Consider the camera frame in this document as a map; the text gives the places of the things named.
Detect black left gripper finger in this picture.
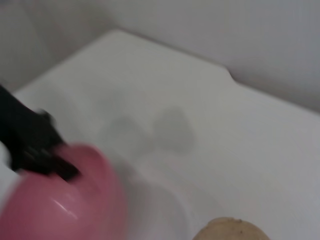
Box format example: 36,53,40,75
49,154,81,182

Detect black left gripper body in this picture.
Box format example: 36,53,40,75
0,84,66,176

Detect pink plastic bowl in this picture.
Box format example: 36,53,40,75
0,142,126,240

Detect round beige egg yolk pastry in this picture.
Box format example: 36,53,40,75
193,216,272,240

